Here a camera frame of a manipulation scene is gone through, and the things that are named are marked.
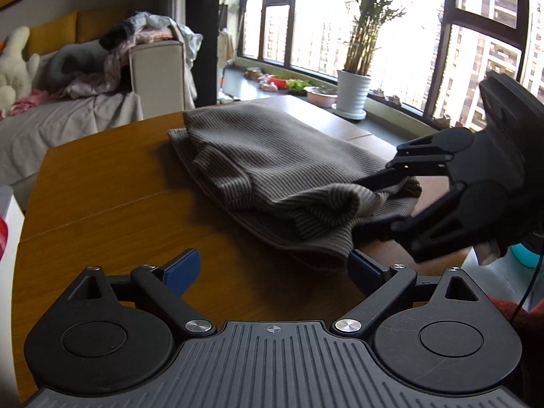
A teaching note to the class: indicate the red basin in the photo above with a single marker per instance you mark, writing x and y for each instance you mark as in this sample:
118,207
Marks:
280,83

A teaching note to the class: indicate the left yellow cushion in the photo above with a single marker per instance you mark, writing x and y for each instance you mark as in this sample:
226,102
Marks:
53,35

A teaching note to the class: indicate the white ribbed plant pot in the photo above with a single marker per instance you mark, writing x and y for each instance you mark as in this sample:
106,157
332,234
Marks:
353,91

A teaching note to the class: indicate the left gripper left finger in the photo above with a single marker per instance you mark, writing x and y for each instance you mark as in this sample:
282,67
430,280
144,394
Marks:
159,290

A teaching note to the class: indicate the pink cloth on sofa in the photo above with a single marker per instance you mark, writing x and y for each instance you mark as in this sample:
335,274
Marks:
34,99

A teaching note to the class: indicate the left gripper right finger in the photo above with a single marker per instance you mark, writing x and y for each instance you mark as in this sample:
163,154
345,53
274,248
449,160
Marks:
386,290

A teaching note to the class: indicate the right yellow cushion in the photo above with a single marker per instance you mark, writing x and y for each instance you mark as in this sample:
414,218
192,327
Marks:
92,24

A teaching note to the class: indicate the yellow cushion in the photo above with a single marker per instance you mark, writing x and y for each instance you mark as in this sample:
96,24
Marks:
92,24
53,35

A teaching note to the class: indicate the tall bamboo palm plant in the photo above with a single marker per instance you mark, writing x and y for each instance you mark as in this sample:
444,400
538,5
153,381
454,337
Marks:
373,14

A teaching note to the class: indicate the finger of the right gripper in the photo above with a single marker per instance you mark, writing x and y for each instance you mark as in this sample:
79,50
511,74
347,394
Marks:
431,152
425,225

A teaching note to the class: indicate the grey neck pillow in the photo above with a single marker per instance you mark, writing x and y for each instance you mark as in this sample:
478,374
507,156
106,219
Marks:
71,61

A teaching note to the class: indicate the green leafy plant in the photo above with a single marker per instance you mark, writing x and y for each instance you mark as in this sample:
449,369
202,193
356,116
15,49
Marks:
297,87

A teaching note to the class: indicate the pink flower pot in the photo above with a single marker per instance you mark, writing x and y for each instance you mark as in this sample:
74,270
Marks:
321,96

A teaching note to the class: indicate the beige sofa with cover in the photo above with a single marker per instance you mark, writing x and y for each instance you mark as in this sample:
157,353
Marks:
26,138

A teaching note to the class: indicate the pile of clothes on armrest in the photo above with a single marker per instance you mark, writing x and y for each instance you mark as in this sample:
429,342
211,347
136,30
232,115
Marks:
160,55

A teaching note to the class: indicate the striped knit garment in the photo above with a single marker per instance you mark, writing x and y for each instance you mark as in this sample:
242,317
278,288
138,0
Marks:
284,181

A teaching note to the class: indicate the white plush duck toy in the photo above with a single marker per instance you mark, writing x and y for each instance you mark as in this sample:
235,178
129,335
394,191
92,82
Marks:
17,74

